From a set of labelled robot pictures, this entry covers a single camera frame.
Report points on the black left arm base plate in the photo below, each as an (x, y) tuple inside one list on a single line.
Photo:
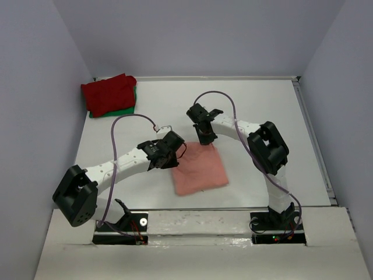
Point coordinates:
[(130, 231)]

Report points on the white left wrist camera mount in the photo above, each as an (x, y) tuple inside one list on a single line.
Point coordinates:
[(163, 131)]

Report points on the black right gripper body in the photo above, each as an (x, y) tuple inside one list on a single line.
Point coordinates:
[(205, 137)]

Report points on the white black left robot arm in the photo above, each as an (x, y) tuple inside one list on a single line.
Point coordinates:
[(86, 194)]

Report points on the folded dark red t-shirt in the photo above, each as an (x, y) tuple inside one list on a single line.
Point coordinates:
[(109, 95)]

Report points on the salmon pink t-shirt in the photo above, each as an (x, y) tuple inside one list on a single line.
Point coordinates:
[(200, 168)]

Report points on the folded green t-shirt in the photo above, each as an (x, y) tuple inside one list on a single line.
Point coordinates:
[(121, 112)]

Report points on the aluminium table edge rail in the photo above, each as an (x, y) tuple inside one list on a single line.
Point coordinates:
[(321, 163)]

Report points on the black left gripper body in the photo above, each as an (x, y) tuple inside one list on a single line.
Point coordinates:
[(171, 161)]

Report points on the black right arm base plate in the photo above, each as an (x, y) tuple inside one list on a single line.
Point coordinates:
[(264, 232)]

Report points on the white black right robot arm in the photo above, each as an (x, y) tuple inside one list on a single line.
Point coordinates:
[(268, 151)]

